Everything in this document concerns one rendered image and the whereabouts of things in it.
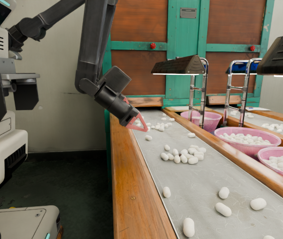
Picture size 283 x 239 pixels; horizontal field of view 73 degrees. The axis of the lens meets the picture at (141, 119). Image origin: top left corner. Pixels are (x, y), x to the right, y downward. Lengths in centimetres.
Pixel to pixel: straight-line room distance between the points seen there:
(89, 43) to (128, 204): 42
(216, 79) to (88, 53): 132
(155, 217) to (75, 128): 207
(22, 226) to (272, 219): 111
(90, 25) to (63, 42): 179
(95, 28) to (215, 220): 55
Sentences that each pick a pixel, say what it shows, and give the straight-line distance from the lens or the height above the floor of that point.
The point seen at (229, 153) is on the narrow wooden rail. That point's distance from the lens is 76.
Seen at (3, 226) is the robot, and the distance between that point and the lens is 132.
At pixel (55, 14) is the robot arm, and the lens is 102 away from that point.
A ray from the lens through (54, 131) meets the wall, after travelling 249.
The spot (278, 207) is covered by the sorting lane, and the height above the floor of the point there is 74.
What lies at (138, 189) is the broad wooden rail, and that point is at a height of 76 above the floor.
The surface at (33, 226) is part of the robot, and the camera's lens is 125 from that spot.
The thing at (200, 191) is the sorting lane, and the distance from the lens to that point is 56.
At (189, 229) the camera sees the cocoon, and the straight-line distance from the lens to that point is 42.
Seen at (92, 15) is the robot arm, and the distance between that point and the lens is 58.
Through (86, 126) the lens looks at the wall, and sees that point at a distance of 239.
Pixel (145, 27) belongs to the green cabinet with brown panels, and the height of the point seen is 137.
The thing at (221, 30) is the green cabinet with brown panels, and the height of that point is 137.
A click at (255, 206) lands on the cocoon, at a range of 53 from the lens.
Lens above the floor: 104
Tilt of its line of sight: 14 degrees down
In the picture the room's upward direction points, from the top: straight up
